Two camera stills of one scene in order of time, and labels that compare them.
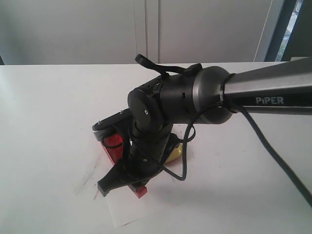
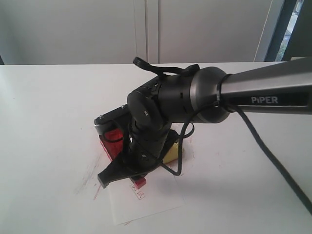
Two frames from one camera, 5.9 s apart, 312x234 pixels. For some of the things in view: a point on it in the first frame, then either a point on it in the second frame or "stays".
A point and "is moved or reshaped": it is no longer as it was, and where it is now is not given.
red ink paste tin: [113, 143] stays
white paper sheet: [126, 207] stays
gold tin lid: [176, 153] stays
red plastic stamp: [139, 190] is moved or reshaped
